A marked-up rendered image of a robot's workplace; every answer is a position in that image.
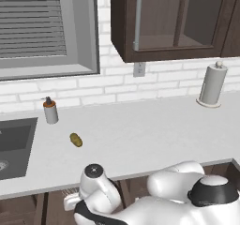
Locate dark brown wooden drawer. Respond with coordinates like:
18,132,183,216
33,177,151,225

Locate dark brown cabinet door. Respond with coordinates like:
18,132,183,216
219,0,240,58

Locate dark grey sink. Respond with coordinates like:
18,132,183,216
0,116,39,182

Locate silver bar cabinet handle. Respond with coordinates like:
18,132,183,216
132,0,143,52

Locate grey soap dispenser orange collar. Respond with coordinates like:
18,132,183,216
41,96,60,126

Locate dark brown wall cabinet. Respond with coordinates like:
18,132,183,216
110,0,240,64

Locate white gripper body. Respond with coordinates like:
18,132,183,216
63,192,83,212

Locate grey window blinds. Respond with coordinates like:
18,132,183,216
0,0,68,60

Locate grey window frame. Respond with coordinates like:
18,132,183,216
0,0,101,82

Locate olive-green oval food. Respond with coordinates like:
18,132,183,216
68,132,84,148

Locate white paper towel roll holder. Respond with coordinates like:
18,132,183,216
195,60,229,109

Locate metal wire whisk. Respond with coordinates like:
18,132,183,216
61,187,80,196

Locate glass-panel cabinet door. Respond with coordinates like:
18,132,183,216
124,0,233,53

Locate grey wall socket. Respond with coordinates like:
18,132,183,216
132,62,146,78

